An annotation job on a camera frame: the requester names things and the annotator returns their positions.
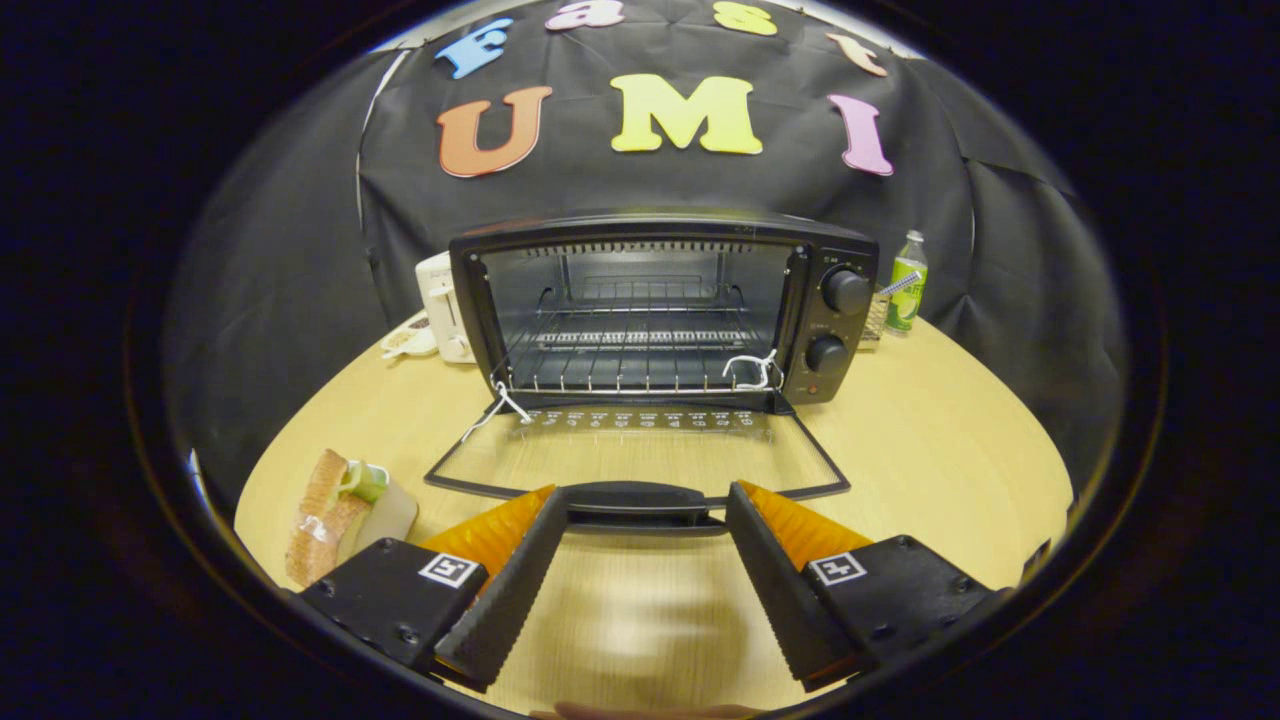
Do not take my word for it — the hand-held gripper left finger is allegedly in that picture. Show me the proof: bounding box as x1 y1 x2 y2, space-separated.
299 485 572 694

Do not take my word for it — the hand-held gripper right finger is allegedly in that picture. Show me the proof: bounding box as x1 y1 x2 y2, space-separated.
725 480 1003 694

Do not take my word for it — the sandwich with lettuce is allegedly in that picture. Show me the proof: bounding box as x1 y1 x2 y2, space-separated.
284 448 391 588

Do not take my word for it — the black toaster oven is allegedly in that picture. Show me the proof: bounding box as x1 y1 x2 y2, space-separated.
424 207 882 533

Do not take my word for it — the white food tray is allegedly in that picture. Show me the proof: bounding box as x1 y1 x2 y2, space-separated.
338 478 420 568

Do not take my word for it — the white pop-up toaster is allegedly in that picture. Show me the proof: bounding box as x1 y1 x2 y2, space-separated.
414 251 478 365

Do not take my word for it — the small white dish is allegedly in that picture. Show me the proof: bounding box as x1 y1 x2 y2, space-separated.
379 311 440 360

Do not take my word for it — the clear patterned glass cup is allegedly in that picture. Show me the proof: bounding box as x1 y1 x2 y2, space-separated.
857 284 892 351

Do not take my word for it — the green label plastic bottle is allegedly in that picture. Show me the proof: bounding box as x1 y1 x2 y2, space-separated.
885 230 930 335

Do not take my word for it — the white wire loop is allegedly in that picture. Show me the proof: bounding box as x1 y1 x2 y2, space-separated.
721 347 782 392
459 379 534 444

